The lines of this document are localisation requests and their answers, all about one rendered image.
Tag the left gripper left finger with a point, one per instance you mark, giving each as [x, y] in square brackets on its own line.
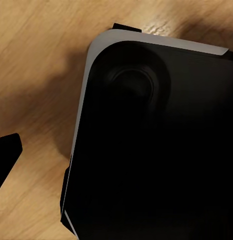
[10, 150]

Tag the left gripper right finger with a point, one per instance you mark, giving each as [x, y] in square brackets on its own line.
[227, 147]

